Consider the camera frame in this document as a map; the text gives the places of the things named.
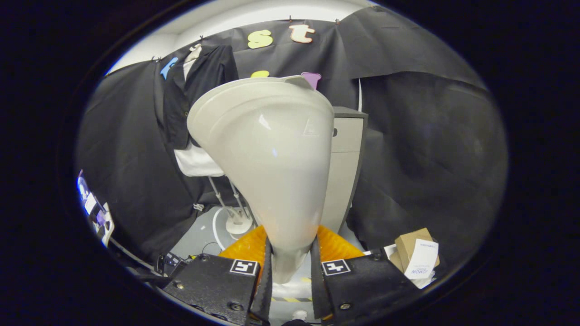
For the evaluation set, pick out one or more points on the blurry white equipment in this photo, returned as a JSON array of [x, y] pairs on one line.
[[102, 222]]

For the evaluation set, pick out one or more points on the white paper leaflet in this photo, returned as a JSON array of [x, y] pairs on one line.
[[421, 260]]

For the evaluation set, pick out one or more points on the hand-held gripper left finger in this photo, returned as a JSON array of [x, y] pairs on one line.
[[213, 285]]

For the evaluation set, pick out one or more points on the cream clothes hanger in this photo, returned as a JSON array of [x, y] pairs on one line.
[[195, 52]]

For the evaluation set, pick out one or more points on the black suit jacket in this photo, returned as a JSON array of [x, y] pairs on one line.
[[208, 72]]

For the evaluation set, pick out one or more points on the white shirt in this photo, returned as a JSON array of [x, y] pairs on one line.
[[195, 163]]

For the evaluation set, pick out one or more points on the white garment rack stand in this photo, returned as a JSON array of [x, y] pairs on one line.
[[238, 224]]

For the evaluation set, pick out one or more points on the dark floor device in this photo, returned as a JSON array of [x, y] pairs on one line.
[[170, 260]]

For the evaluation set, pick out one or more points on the black backdrop cloth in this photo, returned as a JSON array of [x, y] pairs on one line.
[[430, 136]]

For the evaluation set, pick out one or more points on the brown cardboard box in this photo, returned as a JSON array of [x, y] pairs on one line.
[[408, 242]]

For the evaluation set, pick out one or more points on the grey cabinet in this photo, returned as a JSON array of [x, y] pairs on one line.
[[344, 172]]

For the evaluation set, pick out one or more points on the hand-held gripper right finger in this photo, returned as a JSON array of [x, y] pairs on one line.
[[367, 283]]

